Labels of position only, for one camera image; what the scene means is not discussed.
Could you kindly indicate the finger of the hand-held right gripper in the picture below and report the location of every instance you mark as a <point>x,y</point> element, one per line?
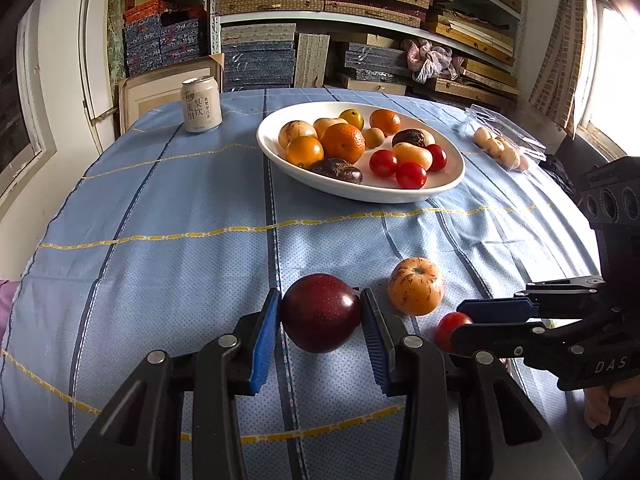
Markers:
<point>495,310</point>
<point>500,339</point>

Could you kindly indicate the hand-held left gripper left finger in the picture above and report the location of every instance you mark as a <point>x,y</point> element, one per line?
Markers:
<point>265,340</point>

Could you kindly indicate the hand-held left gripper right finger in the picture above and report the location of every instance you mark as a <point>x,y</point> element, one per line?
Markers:
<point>375,340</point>

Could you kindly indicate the dark red plum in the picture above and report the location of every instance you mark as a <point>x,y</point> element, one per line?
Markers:
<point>321,312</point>

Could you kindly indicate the speckled orange apple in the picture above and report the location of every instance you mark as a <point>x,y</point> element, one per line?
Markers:
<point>416,286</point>

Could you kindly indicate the white oval plate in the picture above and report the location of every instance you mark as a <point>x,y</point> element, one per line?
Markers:
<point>450,180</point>

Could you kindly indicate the dark brown passion fruit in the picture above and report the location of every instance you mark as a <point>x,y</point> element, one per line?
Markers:
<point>337,169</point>

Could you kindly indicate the dark purple mangosteen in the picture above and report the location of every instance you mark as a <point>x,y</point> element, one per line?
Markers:
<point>413,136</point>

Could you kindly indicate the orange-yellow persimmon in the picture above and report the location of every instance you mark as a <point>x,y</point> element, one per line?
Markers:
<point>304,152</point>

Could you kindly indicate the large orange mandarin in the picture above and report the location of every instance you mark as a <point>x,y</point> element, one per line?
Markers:
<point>343,142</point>

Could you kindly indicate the small tan kiwi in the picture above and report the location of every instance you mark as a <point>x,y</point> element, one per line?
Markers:
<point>373,137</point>

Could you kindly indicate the tan apple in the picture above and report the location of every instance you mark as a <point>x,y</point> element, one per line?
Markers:
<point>296,131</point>

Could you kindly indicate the small orange mandarin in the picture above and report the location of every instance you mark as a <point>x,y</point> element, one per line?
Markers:
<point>385,121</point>

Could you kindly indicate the pale beige apple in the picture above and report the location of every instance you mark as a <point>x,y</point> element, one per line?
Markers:
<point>327,123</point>

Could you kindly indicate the small yellow plum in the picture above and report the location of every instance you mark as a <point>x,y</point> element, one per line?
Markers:
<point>351,118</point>

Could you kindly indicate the person's right hand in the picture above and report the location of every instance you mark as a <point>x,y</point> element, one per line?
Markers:
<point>599,407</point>

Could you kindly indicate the dark jacket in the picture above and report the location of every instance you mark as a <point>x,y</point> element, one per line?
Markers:
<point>557,170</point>

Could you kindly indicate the cluster of small beige longans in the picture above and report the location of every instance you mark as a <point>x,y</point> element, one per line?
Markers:
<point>495,146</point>

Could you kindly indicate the sunlit window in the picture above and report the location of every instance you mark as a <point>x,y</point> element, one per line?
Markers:
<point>610,60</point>

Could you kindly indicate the brick pattern curtain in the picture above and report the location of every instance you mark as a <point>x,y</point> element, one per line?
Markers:
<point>555,50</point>

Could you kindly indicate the white drink can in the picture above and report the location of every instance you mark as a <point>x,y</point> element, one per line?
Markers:
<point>200,105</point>

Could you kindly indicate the pink plastic bag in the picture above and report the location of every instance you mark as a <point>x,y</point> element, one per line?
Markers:
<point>430,60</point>

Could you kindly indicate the purple floral cloth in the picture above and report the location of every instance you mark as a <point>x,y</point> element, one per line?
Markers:
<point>4,300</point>

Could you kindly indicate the stack of grey-blue boxes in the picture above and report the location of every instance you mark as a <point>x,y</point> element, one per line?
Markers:
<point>377,60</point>
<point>257,62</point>

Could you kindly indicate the upright tan woven boxes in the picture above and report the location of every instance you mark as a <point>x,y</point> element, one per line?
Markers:
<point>311,60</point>

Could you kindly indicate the stack of blue floral boxes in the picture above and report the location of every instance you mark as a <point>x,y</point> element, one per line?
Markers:
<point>165,40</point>

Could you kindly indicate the white metal shelving unit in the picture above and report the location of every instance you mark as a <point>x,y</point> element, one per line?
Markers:
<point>215,25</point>

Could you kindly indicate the white wooden strip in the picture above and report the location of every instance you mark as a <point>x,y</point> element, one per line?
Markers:
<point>90,60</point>

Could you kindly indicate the white framed sliding window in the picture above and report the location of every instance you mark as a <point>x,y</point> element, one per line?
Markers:
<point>20,110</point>

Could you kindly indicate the shelf of stacked boxes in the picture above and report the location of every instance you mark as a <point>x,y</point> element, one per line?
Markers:
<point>272,2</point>

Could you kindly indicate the green marbled board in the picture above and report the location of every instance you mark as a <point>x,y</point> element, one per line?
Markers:
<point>115,35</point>

